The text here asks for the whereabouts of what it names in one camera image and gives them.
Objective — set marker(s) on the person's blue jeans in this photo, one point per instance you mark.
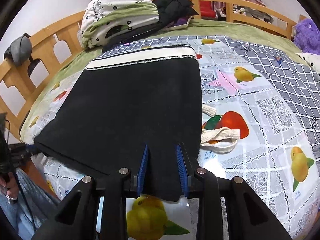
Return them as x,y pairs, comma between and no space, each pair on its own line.
22,217

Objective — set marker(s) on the white floral print pillow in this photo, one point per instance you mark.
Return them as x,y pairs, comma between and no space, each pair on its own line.
311,60

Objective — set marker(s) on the green blanket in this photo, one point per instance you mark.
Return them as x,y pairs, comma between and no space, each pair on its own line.
225,28

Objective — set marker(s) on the fruit print lace tablecloth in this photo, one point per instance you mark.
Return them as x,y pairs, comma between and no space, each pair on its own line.
262,120

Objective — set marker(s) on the purple plush toy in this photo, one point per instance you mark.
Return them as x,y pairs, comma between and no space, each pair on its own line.
308,35

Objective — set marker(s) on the white and green floral quilt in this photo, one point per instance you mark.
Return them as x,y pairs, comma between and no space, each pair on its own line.
110,12

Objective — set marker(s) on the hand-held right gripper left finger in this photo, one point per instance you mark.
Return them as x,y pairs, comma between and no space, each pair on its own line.
142,170

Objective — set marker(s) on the red chair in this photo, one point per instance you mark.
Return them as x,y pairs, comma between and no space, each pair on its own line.
206,5

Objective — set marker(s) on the grey cap on bed frame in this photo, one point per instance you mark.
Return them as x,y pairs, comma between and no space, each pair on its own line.
19,48

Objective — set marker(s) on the small purple cloth scrap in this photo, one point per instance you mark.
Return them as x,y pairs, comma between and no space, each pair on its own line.
126,44

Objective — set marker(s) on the purple and white cushion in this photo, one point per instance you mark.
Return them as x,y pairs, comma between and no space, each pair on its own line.
181,22

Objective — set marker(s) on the black knitted garment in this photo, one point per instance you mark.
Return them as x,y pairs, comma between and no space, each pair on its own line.
172,2

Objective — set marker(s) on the person's left hand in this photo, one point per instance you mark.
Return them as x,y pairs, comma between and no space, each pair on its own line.
11,188

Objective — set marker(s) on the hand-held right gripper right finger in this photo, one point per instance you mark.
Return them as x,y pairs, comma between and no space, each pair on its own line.
181,170

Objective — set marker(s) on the grey checked sheet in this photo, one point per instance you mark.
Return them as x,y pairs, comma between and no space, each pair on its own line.
287,62

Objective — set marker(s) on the black pants with white waistband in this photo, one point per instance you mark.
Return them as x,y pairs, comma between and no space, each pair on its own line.
130,105

